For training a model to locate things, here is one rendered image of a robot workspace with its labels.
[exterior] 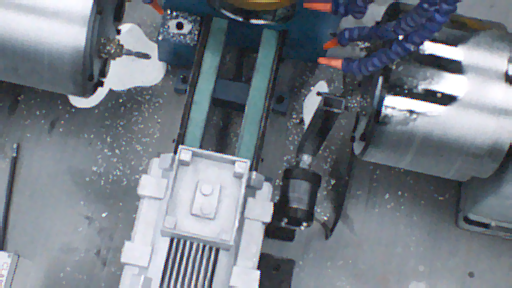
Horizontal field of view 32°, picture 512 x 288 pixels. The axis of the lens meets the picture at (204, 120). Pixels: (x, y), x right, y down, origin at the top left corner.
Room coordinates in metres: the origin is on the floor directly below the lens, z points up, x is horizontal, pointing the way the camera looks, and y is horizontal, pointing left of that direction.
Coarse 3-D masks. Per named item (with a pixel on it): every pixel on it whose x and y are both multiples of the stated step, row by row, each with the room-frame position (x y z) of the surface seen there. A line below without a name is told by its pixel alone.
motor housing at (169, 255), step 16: (160, 176) 0.30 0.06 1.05; (256, 192) 0.29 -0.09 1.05; (144, 208) 0.25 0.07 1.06; (160, 208) 0.25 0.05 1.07; (144, 224) 0.23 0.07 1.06; (240, 224) 0.24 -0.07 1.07; (256, 224) 0.24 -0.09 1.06; (144, 240) 0.20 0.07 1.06; (160, 240) 0.20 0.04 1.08; (176, 240) 0.20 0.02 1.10; (240, 240) 0.22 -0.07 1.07; (256, 240) 0.22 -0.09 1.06; (160, 256) 0.18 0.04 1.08; (176, 256) 0.18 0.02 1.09; (192, 256) 0.18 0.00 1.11; (208, 256) 0.18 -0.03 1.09; (224, 256) 0.19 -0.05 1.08; (240, 256) 0.19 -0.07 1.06; (256, 256) 0.20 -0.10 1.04; (128, 272) 0.16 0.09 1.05; (144, 272) 0.16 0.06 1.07; (160, 272) 0.16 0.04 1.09; (176, 272) 0.16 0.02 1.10; (192, 272) 0.16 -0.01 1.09; (208, 272) 0.16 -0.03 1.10; (224, 272) 0.17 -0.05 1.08
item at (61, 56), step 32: (0, 0) 0.51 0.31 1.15; (32, 0) 0.51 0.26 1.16; (64, 0) 0.52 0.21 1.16; (96, 0) 0.52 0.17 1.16; (128, 0) 0.57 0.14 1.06; (0, 32) 0.47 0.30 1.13; (32, 32) 0.47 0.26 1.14; (64, 32) 0.48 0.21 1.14; (96, 32) 0.49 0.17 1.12; (0, 64) 0.44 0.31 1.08; (32, 64) 0.44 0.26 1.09; (64, 64) 0.44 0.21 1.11; (96, 64) 0.46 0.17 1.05
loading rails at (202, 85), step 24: (216, 24) 0.61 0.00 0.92; (216, 48) 0.56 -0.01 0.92; (264, 48) 0.57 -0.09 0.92; (192, 72) 0.51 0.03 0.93; (216, 72) 0.52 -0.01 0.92; (264, 72) 0.53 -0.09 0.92; (192, 96) 0.47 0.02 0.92; (216, 96) 0.50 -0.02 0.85; (240, 96) 0.51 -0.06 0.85; (264, 96) 0.49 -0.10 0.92; (288, 96) 0.52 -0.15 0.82; (192, 120) 0.43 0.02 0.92; (264, 120) 0.44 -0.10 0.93; (192, 144) 0.39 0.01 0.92; (240, 144) 0.40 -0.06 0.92
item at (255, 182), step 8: (160, 160) 0.32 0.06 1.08; (168, 160) 0.32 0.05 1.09; (160, 168) 0.31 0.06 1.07; (168, 168) 0.31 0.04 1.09; (248, 176) 0.31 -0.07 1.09; (256, 176) 0.31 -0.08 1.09; (264, 176) 0.31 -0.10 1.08; (248, 184) 0.29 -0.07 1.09; (256, 184) 0.29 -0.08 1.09; (136, 280) 0.14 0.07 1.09; (144, 280) 0.14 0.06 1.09
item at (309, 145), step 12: (324, 96) 0.38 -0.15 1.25; (324, 108) 0.36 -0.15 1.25; (336, 108) 0.37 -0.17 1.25; (312, 120) 0.37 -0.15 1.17; (324, 120) 0.36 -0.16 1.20; (336, 120) 0.36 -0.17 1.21; (312, 132) 0.36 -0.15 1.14; (324, 132) 0.36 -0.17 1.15; (300, 144) 0.37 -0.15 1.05; (312, 144) 0.36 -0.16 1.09; (300, 156) 0.36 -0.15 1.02; (312, 156) 0.36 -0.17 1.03
